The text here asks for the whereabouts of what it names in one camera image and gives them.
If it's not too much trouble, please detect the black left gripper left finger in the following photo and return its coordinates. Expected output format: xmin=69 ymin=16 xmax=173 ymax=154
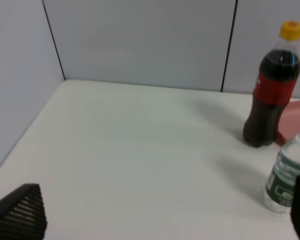
xmin=0 ymin=183 xmax=48 ymax=240

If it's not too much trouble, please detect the clear water bottle green label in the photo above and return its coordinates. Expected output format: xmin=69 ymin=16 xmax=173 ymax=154
xmin=263 ymin=132 xmax=300 ymax=214

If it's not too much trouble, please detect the pink plastic dish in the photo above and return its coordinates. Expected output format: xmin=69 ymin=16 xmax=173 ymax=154
xmin=275 ymin=100 xmax=300 ymax=146

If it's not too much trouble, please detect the cola bottle red label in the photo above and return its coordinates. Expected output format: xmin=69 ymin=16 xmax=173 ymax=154
xmin=243 ymin=20 xmax=300 ymax=148

